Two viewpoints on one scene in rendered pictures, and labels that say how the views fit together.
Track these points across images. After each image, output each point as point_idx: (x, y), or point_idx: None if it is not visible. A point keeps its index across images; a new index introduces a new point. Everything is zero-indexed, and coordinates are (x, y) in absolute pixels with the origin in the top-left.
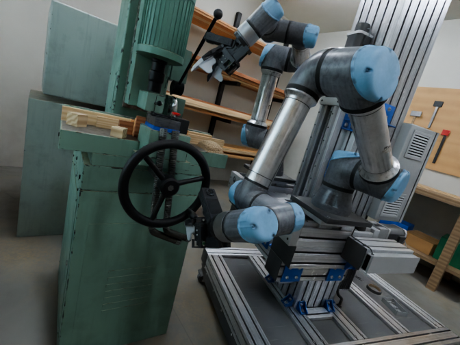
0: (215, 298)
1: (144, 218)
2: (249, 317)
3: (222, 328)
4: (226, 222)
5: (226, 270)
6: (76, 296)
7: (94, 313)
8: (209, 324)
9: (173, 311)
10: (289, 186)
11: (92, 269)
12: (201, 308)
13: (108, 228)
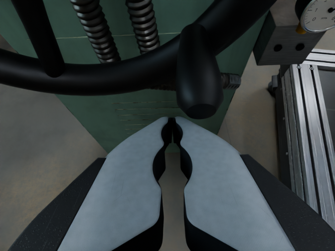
0: (283, 131)
1: (10, 74)
2: (331, 199)
3: None
4: None
5: (317, 98)
6: (89, 120)
7: (120, 134)
8: (265, 154)
9: (225, 125)
10: None
11: (87, 100)
12: (261, 129)
13: (68, 46)
